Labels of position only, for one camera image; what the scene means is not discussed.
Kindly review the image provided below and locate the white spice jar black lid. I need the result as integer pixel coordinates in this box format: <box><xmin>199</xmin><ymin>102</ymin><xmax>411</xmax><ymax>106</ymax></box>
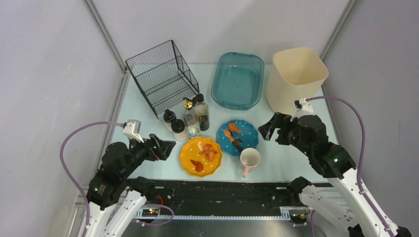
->
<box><xmin>171</xmin><ymin>119</ymin><xmax>188</xmax><ymax>142</ymax></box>

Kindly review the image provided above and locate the small black cap bottle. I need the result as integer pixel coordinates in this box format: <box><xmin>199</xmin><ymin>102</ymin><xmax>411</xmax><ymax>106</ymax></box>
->
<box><xmin>163</xmin><ymin>109</ymin><xmax>177</xmax><ymax>132</ymax></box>

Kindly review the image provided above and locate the pink white mug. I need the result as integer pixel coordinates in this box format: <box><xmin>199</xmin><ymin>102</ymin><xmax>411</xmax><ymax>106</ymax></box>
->
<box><xmin>240</xmin><ymin>148</ymin><xmax>261</xmax><ymax>178</ymax></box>

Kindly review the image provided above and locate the glass bottle gold pump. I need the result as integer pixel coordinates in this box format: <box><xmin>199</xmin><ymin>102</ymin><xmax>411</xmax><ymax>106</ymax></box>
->
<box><xmin>183</xmin><ymin>97</ymin><xmax>201</xmax><ymax>139</ymax></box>

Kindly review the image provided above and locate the dark sauce bottle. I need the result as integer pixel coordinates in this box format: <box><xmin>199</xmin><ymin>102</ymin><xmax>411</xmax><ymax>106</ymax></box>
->
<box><xmin>194</xmin><ymin>93</ymin><xmax>210</xmax><ymax>131</ymax></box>

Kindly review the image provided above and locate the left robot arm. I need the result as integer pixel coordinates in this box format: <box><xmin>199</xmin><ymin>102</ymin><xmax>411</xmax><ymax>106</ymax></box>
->
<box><xmin>78</xmin><ymin>134</ymin><xmax>176</xmax><ymax>237</ymax></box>

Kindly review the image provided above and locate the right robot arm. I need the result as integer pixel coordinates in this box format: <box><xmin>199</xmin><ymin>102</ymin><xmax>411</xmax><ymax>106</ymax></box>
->
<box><xmin>258</xmin><ymin>112</ymin><xmax>412</xmax><ymax>237</ymax></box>

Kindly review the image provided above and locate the blue dotted plate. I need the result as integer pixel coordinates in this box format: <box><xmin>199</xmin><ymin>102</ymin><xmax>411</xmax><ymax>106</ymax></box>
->
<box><xmin>216</xmin><ymin>119</ymin><xmax>259</xmax><ymax>156</ymax></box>

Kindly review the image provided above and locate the orange dotted plate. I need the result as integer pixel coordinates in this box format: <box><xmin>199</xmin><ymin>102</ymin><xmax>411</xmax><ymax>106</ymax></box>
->
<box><xmin>179</xmin><ymin>137</ymin><xmax>223</xmax><ymax>178</ymax></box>

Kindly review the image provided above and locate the dark food scrap blue plate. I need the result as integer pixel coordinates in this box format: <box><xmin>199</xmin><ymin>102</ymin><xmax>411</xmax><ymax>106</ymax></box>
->
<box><xmin>230</xmin><ymin>131</ymin><xmax>243</xmax><ymax>152</ymax></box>

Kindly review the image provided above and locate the orange food on blue plate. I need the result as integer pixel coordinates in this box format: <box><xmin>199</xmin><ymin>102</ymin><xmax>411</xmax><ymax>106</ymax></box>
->
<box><xmin>227</xmin><ymin>122</ymin><xmax>242</xmax><ymax>133</ymax></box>

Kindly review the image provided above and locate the shrimp piece lower orange plate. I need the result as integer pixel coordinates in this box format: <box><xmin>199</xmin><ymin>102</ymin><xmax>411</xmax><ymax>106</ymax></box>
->
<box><xmin>190</xmin><ymin>159</ymin><xmax>204</xmax><ymax>172</ymax></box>

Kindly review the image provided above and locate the shrimp piece orange plate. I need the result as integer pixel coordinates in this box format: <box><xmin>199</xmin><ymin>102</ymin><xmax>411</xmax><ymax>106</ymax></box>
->
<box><xmin>190</xmin><ymin>159</ymin><xmax>204</xmax><ymax>172</ymax></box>
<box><xmin>199</xmin><ymin>144</ymin><xmax>218</xmax><ymax>162</ymax></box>

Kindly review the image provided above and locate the salmon piece on blue plate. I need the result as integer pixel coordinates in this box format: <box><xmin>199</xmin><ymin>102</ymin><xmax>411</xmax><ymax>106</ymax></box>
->
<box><xmin>223</xmin><ymin>129</ymin><xmax>235</xmax><ymax>143</ymax></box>

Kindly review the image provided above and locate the shrimp piece upper orange plate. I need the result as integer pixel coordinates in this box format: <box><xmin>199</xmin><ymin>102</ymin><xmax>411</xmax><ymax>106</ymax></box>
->
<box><xmin>199</xmin><ymin>144</ymin><xmax>218</xmax><ymax>162</ymax></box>

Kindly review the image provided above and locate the teal plastic tub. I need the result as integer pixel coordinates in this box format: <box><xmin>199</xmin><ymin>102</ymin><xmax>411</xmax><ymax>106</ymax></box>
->
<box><xmin>211</xmin><ymin>52</ymin><xmax>264</xmax><ymax>111</ymax></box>

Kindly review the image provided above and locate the cream waste bin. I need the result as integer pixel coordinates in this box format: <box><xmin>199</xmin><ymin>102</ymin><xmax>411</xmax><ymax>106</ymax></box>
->
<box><xmin>266</xmin><ymin>47</ymin><xmax>329</xmax><ymax>115</ymax></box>

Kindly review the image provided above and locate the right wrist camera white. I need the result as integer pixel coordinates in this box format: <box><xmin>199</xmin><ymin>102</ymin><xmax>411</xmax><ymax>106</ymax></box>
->
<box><xmin>291</xmin><ymin>98</ymin><xmax>315</xmax><ymax>121</ymax></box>

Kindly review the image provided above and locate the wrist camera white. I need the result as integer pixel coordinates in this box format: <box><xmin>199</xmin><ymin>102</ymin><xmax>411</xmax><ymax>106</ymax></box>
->
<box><xmin>123</xmin><ymin>119</ymin><xmax>144</xmax><ymax>143</ymax></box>
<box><xmin>291</xmin><ymin>98</ymin><xmax>315</xmax><ymax>121</ymax></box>

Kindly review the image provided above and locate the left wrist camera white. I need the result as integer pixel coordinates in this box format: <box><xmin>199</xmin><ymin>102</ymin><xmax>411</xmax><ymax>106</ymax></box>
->
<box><xmin>123</xmin><ymin>119</ymin><xmax>144</xmax><ymax>143</ymax></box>

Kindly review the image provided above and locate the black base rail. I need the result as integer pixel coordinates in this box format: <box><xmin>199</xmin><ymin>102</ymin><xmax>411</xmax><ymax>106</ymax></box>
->
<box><xmin>146</xmin><ymin>180</ymin><xmax>308</xmax><ymax>218</ymax></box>

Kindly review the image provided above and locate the black wire rack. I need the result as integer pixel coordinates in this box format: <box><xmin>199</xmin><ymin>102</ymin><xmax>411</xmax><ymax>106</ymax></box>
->
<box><xmin>125</xmin><ymin>39</ymin><xmax>200</xmax><ymax>117</ymax></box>

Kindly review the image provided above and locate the aluminium frame post right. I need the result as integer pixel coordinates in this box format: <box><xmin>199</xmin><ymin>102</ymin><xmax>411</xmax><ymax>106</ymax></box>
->
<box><xmin>320</xmin><ymin>0</ymin><xmax>358</xmax><ymax>61</ymax></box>

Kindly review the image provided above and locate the aluminium frame post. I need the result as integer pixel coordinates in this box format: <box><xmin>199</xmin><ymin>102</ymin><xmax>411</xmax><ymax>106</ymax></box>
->
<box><xmin>320</xmin><ymin>0</ymin><xmax>358</xmax><ymax>61</ymax></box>
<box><xmin>83</xmin><ymin>0</ymin><xmax>126</xmax><ymax>72</ymax></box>

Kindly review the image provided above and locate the aluminium frame post left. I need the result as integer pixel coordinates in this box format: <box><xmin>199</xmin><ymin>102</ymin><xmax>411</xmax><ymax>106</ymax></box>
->
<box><xmin>83</xmin><ymin>0</ymin><xmax>126</xmax><ymax>72</ymax></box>

